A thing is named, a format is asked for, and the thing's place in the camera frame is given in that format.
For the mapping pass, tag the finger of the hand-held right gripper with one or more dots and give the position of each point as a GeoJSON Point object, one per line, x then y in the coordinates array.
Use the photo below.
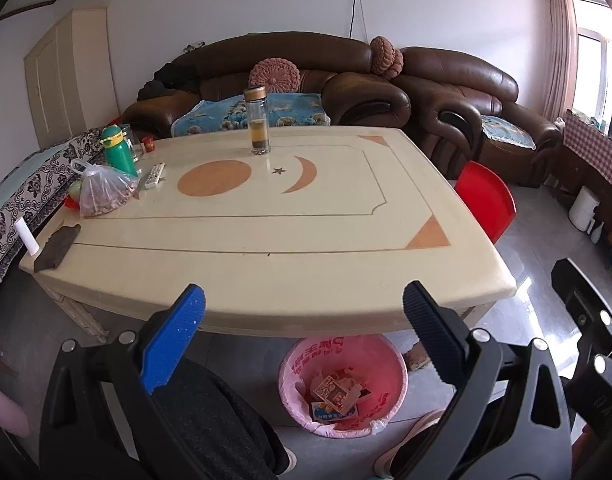
{"type": "Point", "coordinates": [586, 320]}

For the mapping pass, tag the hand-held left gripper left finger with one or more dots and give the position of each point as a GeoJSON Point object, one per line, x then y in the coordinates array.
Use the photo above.
{"type": "Point", "coordinates": [176, 335]}

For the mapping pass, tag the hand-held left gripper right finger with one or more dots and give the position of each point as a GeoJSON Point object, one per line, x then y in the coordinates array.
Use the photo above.
{"type": "Point", "coordinates": [431, 330]}

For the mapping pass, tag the pink bin with pink liner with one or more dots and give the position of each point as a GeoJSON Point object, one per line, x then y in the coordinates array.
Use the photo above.
{"type": "Point", "coordinates": [381, 395]}

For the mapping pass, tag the red patterned box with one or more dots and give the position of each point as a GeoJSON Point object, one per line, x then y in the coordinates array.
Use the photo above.
{"type": "Point", "coordinates": [336, 392]}

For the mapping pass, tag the blue and white box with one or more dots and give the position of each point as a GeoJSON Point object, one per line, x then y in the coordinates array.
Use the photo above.
{"type": "Point", "coordinates": [331, 412]}

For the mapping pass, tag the tan slipper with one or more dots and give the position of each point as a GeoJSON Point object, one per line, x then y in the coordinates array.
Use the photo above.
{"type": "Point", "coordinates": [416, 357]}

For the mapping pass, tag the small white bottle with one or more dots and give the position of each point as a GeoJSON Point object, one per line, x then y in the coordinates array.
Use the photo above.
{"type": "Point", "coordinates": [596, 232]}

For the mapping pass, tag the person's right shoe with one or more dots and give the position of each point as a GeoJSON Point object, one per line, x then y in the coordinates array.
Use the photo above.
{"type": "Point", "coordinates": [403, 435]}

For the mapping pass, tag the person's shoe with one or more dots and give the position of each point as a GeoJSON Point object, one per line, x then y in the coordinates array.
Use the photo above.
{"type": "Point", "coordinates": [288, 460]}
{"type": "Point", "coordinates": [403, 435]}

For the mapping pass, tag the white round appliance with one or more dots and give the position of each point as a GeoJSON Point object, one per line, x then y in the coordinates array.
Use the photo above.
{"type": "Point", "coordinates": [583, 207]}

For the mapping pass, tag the red plastic stool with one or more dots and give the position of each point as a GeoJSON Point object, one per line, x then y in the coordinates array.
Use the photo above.
{"type": "Point", "coordinates": [486, 195]}

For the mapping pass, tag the plastic bag of nuts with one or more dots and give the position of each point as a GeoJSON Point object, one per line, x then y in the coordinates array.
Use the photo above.
{"type": "Point", "coordinates": [106, 192]}

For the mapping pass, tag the white remote control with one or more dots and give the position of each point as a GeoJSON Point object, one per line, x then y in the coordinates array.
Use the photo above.
{"type": "Point", "coordinates": [155, 175]}

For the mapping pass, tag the person's left shoe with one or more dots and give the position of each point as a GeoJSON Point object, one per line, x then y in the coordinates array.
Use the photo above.
{"type": "Point", "coordinates": [288, 460]}

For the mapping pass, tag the green apple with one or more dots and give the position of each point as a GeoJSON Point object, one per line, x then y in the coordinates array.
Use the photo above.
{"type": "Point", "coordinates": [76, 189]}

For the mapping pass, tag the white paper roll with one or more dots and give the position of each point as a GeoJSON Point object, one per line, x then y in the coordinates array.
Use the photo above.
{"type": "Point", "coordinates": [27, 237]}

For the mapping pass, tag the red checkered cloth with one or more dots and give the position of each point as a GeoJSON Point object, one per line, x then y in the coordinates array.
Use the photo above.
{"type": "Point", "coordinates": [591, 140]}

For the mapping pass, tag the pink cloth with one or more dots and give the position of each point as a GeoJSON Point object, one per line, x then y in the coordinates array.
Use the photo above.
{"type": "Point", "coordinates": [11, 412]}

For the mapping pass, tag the green thermos bottle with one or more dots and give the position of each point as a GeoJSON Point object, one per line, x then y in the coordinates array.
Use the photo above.
{"type": "Point", "coordinates": [120, 155]}

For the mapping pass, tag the clear glass cup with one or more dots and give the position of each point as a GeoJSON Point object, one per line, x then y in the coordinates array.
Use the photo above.
{"type": "Point", "coordinates": [136, 147]}

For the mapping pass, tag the small red can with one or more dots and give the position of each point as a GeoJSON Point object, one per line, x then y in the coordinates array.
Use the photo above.
{"type": "Point", "coordinates": [147, 145]}

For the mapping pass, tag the blue armchair seat cover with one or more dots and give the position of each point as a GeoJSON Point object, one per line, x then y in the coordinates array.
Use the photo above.
{"type": "Point", "coordinates": [506, 132]}

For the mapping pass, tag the floral patterned bed cover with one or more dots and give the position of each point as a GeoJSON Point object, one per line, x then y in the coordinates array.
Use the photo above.
{"type": "Point", "coordinates": [41, 175]}

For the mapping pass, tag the glass tea bottle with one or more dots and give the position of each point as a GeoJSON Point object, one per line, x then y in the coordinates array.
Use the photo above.
{"type": "Point", "coordinates": [257, 130]}

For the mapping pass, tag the blue patterned sofa cover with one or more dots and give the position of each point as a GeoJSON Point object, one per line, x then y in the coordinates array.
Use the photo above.
{"type": "Point", "coordinates": [211, 112]}

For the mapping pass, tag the window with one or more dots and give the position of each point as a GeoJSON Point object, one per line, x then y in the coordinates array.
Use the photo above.
{"type": "Point", "coordinates": [591, 70]}

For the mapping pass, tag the brown leather armchair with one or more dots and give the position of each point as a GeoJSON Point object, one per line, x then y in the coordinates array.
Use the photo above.
{"type": "Point", "coordinates": [461, 75]}

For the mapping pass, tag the black clothes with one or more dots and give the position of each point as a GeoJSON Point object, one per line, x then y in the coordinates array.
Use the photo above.
{"type": "Point", "coordinates": [171, 75]}

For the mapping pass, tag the pink curtain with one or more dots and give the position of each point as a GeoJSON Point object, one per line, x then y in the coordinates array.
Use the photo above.
{"type": "Point", "coordinates": [561, 45]}

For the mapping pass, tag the pink round cushion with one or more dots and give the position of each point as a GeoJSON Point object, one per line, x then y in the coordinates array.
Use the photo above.
{"type": "Point", "coordinates": [275, 75]}
{"type": "Point", "coordinates": [383, 57]}

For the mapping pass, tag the cream wardrobe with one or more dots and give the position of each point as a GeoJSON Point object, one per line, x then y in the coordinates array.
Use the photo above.
{"type": "Point", "coordinates": [66, 75]}

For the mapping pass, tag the small grey object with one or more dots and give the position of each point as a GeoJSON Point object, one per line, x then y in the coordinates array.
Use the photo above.
{"type": "Point", "coordinates": [193, 46]}

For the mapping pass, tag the brown leather sofa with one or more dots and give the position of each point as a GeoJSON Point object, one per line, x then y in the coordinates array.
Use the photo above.
{"type": "Point", "coordinates": [286, 50]}

